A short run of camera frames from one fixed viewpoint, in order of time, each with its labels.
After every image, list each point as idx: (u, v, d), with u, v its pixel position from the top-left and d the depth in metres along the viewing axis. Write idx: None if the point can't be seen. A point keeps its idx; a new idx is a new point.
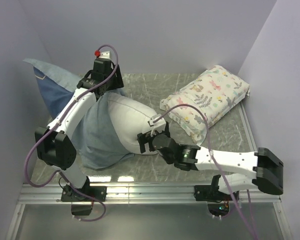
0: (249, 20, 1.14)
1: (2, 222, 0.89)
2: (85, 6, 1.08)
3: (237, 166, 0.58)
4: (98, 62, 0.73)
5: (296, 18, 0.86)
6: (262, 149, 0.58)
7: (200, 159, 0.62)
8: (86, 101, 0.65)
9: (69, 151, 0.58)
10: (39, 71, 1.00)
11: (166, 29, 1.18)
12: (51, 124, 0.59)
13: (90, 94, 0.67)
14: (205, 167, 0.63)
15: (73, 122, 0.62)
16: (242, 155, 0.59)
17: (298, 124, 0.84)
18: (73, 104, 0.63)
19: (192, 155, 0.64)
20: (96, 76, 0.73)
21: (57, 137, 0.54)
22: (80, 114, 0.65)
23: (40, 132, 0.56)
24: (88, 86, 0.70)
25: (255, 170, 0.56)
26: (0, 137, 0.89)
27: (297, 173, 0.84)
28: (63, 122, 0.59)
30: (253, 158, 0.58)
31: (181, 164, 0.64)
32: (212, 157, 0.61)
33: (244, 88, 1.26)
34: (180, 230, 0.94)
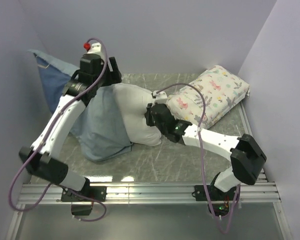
0: (249, 20, 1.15)
1: (2, 222, 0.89)
2: (85, 6, 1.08)
3: (217, 145, 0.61)
4: (85, 61, 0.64)
5: (295, 19, 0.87)
6: (247, 135, 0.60)
7: (188, 133, 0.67)
8: (72, 112, 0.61)
9: (57, 170, 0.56)
10: (42, 60, 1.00)
11: (166, 29, 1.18)
12: (35, 144, 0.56)
13: (76, 103, 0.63)
14: (190, 141, 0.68)
15: (59, 139, 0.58)
16: (225, 137, 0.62)
17: (298, 124, 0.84)
18: (57, 118, 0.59)
19: (183, 128, 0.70)
20: (84, 78, 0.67)
21: (42, 160, 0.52)
22: (67, 126, 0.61)
23: (25, 154, 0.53)
24: (75, 92, 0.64)
25: (231, 150, 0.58)
26: (0, 137, 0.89)
27: (298, 173, 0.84)
28: (47, 140, 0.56)
30: (234, 141, 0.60)
31: (170, 134, 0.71)
32: (198, 133, 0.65)
33: (244, 88, 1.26)
34: (181, 230, 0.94)
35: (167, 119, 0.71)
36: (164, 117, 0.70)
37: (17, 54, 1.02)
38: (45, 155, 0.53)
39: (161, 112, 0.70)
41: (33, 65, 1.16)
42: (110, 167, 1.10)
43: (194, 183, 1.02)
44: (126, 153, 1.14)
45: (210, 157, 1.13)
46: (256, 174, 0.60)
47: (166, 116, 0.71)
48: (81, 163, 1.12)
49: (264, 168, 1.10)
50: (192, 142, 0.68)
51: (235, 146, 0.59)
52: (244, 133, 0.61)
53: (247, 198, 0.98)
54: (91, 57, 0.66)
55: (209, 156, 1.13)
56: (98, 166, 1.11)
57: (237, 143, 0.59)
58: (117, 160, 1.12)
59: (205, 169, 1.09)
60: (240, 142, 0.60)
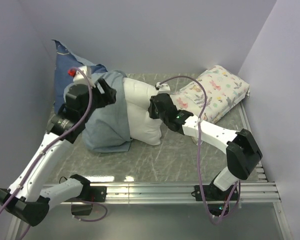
0: (248, 20, 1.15)
1: (2, 222, 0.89)
2: (85, 6, 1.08)
3: (215, 137, 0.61)
4: (71, 95, 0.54)
5: (295, 19, 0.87)
6: (245, 131, 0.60)
7: (188, 123, 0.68)
8: (54, 153, 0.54)
9: (35, 213, 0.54)
10: (63, 49, 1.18)
11: (165, 29, 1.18)
12: (13, 186, 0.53)
13: (61, 142, 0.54)
14: (188, 131, 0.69)
15: (39, 181, 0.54)
16: (224, 130, 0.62)
17: (298, 124, 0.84)
18: (38, 160, 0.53)
19: (184, 118, 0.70)
20: (71, 113, 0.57)
21: (17, 206, 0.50)
22: (50, 166, 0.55)
23: (0, 197, 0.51)
24: (60, 130, 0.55)
25: (228, 143, 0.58)
26: (0, 137, 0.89)
27: (298, 173, 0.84)
28: (25, 184, 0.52)
30: (231, 135, 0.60)
31: (170, 123, 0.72)
32: (197, 124, 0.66)
33: (244, 88, 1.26)
34: (180, 230, 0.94)
35: (168, 108, 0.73)
36: (165, 105, 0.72)
37: (17, 54, 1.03)
38: (21, 201, 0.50)
39: (162, 100, 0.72)
41: (33, 65, 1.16)
42: (110, 167, 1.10)
43: (194, 183, 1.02)
44: (126, 153, 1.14)
45: (210, 157, 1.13)
46: (250, 169, 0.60)
47: (167, 105, 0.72)
48: (81, 163, 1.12)
49: (264, 168, 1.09)
50: (191, 132, 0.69)
51: (232, 140, 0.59)
52: (242, 128, 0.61)
53: (247, 198, 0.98)
54: (78, 89, 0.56)
55: (209, 156, 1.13)
56: (98, 166, 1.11)
57: (234, 136, 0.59)
58: (117, 160, 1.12)
59: (205, 169, 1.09)
60: (238, 136, 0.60)
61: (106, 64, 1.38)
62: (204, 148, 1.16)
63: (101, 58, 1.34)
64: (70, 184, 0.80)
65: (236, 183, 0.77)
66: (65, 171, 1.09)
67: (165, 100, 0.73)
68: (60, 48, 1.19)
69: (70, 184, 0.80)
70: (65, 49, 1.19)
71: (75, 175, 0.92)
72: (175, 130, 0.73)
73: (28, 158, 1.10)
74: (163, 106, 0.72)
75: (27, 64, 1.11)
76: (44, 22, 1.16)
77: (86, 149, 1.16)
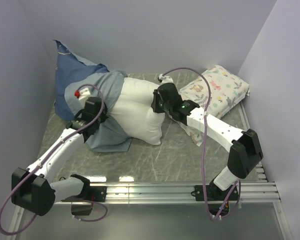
0: (248, 21, 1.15)
1: (2, 222, 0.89)
2: (84, 6, 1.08)
3: (220, 133, 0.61)
4: (90, 102, 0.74)
5: (296, 18, 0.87)
6: (251, 131, 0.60)
7: (194, 114, 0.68)
8: (72, 142, 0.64)
9: (46, 197, 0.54)
10: (63, 49, 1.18)
11: (165, 28, 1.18)
12: (31, 166, 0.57)
13: (78, 135, 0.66)
14: (193, 123, 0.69)
15: (55, 165, 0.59)
16: (230, 127, 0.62)
17: (298, 124, 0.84)
18: (58, 145, 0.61)
19: (189, 109, 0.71)
20: (86, 117, 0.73)
21: (36, 182, 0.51)
22: (64, 155, 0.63)
23: (18, 176, 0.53)
24: (77, 127, 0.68)
25: (233, 142, 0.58)
26: (0, 137, 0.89)
27: (298, 173, 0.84)
28: (44, 164, 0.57)
30: (237, 134, 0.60)
31: (174, 112, 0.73)
32: (204, 116, 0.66)
33: (244, 88, 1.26)
34: (181, 230, 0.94)
35: (172, 97, 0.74)
36: (170, 94, 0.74)
37: (16, 54, 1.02)
38: (40, 178, 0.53)
39: (167, 88, 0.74)
41: (33, 65, 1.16)
42: (110, 167, 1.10)
43: (194, 183, 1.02)
44: (126, 153, 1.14)
45: (210, 157, 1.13)
46: (249, 169, 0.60)
47: (172, 93, 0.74)
48: (81, 163, 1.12)
49: (264, 168, 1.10)
50: (195, 124, 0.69)
51: (237, 139, 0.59)
52: (250, 129, 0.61)
53: (247, 198, 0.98)
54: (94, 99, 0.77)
55: (209, 156, 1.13)
56: (98, 166, 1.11)
57: (240, 136, 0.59)
58: (117, 159, 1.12)
59: (205, 169, 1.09)
60: (243, 135, 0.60)
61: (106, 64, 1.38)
62: (204, 148, 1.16)
63: (101, 58, 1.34)
64: (72, 181, 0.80)
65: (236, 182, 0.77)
66: (65, 171, 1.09)
67: (169, 88, 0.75)
68: (61, 48, 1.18)
69: (71, 181, 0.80)
70: (67, 49, 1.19)
71: (76, 175, 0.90)
72: (179, 120, 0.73)
73: (28, 158, 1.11)
74: (168, 95, 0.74)
75: (26, 64, 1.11)
76: (44, 22, 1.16)
77: (86, 149, 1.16)
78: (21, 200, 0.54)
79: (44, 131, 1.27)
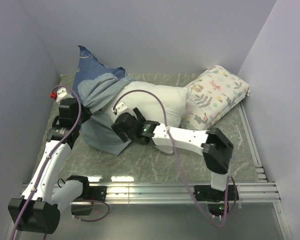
0: (249, 20, 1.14)
1: (2, 222, 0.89)
2: (84, 6, 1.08)
3: (188, 142, 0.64)
4: (64, 107, 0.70)
5: (296, 19, 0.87)
6: (213, 129, 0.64)
7: (157, 133, 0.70)
8: (60, 155, 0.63)
9: (51, 216, 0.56)
10: (85, 53, 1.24)
11: (165, 28, 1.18)
12: (26, 192, 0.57)
13: (63, 145, 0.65)
14: (160, 141, 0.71)
15: (50, 183, 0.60)
16: (194, 132, 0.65)
17: (298, 124, 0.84)
18: (46, 163, 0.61)
19: (151, 129, 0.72)
20: (66, 122, 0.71)
21: (36, 206, 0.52)
22: (57, 169, 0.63)
23: (16, 205, 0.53)
24: (60, 136, 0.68)
25: (201, 146, 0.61)
26: None
27: (298, 173, 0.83)
28: (38, 186, 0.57)
30: (203, 136, 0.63)
31: (139, 138, 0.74)
32: (167, 132, 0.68)
33: (244, 88, 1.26)
34: (181, 230, 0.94)
35: (131, 124, 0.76)
36: (127, 123, 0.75)
37: (16, 54, 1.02)
38: (38, 201, 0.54)
39: (123, 119, 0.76)
41: (32, 66, 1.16)
42: (110, 167, 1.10)
43: (194, 183, 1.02)
44: (126, 153, 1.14)
45: None
46: (227, 164, 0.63)
47: (129, 122, 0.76)
48: (81, 163, 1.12)
49: (264, 168, 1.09)
50: (162, 141, 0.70)
51: (205, 141, 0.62)
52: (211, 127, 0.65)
53: (246, 197, 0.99)
54: (68, 102, 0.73)
55: None
56: (98, 166, 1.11)
57: (206, 137, 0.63)
58: (117, 160, 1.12)
59: (205, 170, 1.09)
60: (209, 135, 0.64)
61: (107, 64, 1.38)
62: None
63: (101, 58, 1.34)
64: (71, 185, 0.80)
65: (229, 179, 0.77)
66: (64, 171, 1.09)
67: (125, 118, 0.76)
68: (84, 53, 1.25)
69: (70, 185, 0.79)
70: (89, 54, 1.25)
71: (71, 177, 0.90)
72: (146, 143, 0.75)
73: (28, 158, 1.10)
74: (126, 125, 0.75)
75: (26, 64, 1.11)
76: (44, 22, 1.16)
77: (86, 149, 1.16)
78: (28, 226, 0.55)
79: (44, 131, 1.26)
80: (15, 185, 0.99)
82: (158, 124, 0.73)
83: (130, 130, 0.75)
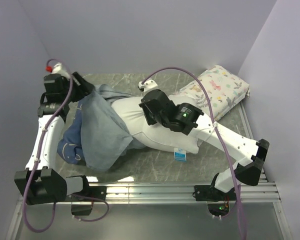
0: (248, 21, 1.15)
1: (2, 222, 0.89)
2: (83, 6, 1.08)
3: (237, 148, 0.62)
4: (49, 82, 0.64)
5: (295, 19, 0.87)
6: (264, 142, 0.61)
7: (201, 125, 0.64)
8: (55, 127, 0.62)
9: (59, 184, 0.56)
10: None
11: (165, 28, 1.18)
12: (30, 165, 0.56)
13: (57, 118, 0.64)
14: (200, 134, 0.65)
15: (51, 154, 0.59)
16: (243, 140, 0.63)
17: (298, 124, 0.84)
18: (44, 135, 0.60)
19: (191, 117, 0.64)
20: (54, 97, 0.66)
21: (43, 174, 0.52)
22: (55, 141, 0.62)
23: (22, 178, 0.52)
24: (51, 111, 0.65)
25: (252, 159, 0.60)
26: None
27: (298, 173, 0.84)
28: (41, 157, 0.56)
30: (253, 148, 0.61)
31: (172, 123, 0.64)
32: (214, 129, 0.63)
33: (244, 88, 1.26)
34: (180, 230, 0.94)
35: (165, 105, 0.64)
36: (162, 103, 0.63)
37: (15, 55, 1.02)
38: (44, 169, 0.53)
39: (158, 99, 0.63)
41: (32, 65, 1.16)
42: (110, 167, 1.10)
43: (194, 183, 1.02)
44: (126, 153, 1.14)
45: (210, 157, 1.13)
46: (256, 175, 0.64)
47: (163, 103, 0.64)
48: None
49: (264, 168, 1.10)
50: (202, 135, 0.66)
51: (255, 153, 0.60)
52: (264, 140, 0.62)
53: (246, 197, 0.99)
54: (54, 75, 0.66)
55: (209, 156, 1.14)
56: None
57: (257, 149, 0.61)
58: (117, 160, 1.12)
59: (205, 170, 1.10)
60: (259, 147, 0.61)
61: (107, 64, 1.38)
62: (204, 148, 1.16)
63: (102, 58, 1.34)
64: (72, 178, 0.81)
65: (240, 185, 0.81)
66: (65, 171, 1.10)
67: (158, 97, 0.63)
68: None
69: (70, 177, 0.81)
70: None
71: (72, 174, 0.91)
72: (180, 130, 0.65)
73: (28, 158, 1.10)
74: (159, 105, 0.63)
75: (26, 64, 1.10)
76: (43, 22, 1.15)
77: None
78: (37, 197, 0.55)
79: None
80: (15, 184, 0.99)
82: (202, 114, 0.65)
83: (162, 112, 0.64)
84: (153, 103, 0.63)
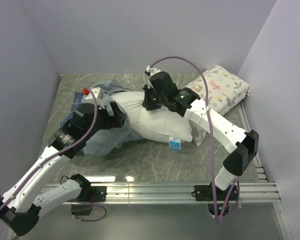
0: (248, 21, 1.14)
1: (2, 222, 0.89)
2: (83, 6, 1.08)
3: (224, 133, 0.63)
4: (78, 113, 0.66)
5: (296, 19, 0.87)
6: (254, 132, 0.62)
7: (194, 108, 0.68)
8: (51, 167, 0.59)
9: (22, 225, 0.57)
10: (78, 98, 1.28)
11: (165, 27, 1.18)
12: (6, 195, 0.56)
13: (59, 158, 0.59)
14: (192, 116, 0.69)
15: (32, 193, 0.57)
16: (233, 127, 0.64)
17: (299, 124, 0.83)
18: (35, 171, 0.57)
19: (187, 99, 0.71)
20: (75, 129, 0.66)
21: (7, 216, 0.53)
22: (43, 180, 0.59)
23: None
24: (62, 144, 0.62)
25: (237, 144, 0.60)
26: None
27: (298, 172, 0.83)
28: (18, 194, 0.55)
30: (241, 135, 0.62)
31: (170, 102, 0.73)
32: (205, 112, 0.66)
33: (244, 88, 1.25)
34: (180, 230, 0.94)
35: (167, 86, 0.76)
36: (164, 83, 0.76)
37: (15, 55, 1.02)
38: (10, 213, 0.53)
39: (161, 78, 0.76)
41: (32, 66, 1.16)
42: (110, 167, 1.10)
43: (194, 183, 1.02)
44: (126, 153, 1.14)
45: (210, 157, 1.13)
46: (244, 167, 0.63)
47: (165, 82, 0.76)
48: (81, 163, 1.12)
49: (264, 168, 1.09)
50: (195, 118, 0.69)
51: (241, 140, 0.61)
52: (253, 131, 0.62)
53: (246, 198, 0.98)
54: (86, 109, 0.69)
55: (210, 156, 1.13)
56: (98, 166, 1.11)
57: (244, 137, 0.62)
58: (117, 160, 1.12)
59: (205, 170, 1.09)
60: (247, 136, 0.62)
61: (107, 64, 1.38)
62: (204, 148, 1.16)
63: (102, 58, 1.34)
64: (69, 191, 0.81)
65: (238, 181, 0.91)
66: (65, 171, 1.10)
67: (162, 76, 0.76)
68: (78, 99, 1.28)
69: (68, 189, 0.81)
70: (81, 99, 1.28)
71: (78, 175, 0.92)
72: (176, 111, 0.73)
73: (28, 158, 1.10)
74: (161, 83, 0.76)
75: (26, 64, 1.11)
76: (43, 22, 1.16)
77: None
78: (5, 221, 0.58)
79: (44, 131, 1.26)
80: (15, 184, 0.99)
82: (199, 99, 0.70)
83: (164, 92, 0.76)
84: (157, 81, 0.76)
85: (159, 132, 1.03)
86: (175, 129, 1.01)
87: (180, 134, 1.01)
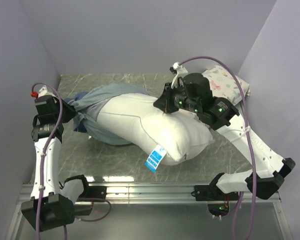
0: (248, 21, 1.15)
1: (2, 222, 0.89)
2: (84, 6, 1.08)
3: (261, 159, 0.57)
4: (41, 103, 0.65)
5: (295, 19, 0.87)
6: (291, 162, 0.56)
7: (233, 125, 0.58)
8: (53, 150, 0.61)
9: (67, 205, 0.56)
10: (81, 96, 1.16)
11: (165, 27, 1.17)
12: (34, 192, 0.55)
13: (54, 140, 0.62)
14: (227, 134, 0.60)
15: (55, 177, 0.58)
16: (271, 152, 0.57)
17: (299, 124, 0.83)
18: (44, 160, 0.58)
19: (226, 114, 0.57)
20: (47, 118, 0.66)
21: (50, 200, 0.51)
22: (56, 164, 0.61)
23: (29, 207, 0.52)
24: (47, 133, 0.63)
25: (274, 174, 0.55)
26: None
27: (298, 172, 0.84)
28: (45, 183, 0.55)
30: (278, 163, 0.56)
31: (205, 114, 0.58)
32: (245, 134, 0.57)
33: (244, 88, 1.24)
34: (180, 230, 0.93)
35: (204, 93, 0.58)
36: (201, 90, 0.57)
37: (16, 55, 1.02)
38: (51, 195, 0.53)
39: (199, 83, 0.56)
41: (32, 65, 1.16)
42: (110, 167, 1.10)
43: (194, 183, 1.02)
44: (126, 153, 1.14)
45: (210, 157, 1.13)
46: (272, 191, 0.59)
47: (203, 90, 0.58)
48: (81, 163, 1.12)
49: None
50: (230, 136, 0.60)
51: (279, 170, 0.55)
52: (291, 159, 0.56)
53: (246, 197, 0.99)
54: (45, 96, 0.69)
55: (210, 156, 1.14)
56: (98, 166, 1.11)
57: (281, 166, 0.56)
58: (117, 160, 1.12)
59: (205, 170, 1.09)
60: (284, 165, 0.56)
61: (107, 64, 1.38)
62: (204, 148, 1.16)
63: (102, 58, 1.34)
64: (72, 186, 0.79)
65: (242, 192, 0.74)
66: (65, 171, 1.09)
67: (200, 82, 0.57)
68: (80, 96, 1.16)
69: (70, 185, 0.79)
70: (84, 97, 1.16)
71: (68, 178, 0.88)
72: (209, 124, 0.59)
73: (28, 158, 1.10)
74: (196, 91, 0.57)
75: (26, 63, 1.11)
76: (43, 22, 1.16)
77: (86, 150, 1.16)
78: (47, 224, 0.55)
79: None
80: (15, 184, 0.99)
82: (237, 114, 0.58)
83: (199, 99, 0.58)
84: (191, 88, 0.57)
85: (150, 135, 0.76)
86: (171, 134, 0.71)
87: (170, 142, 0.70)
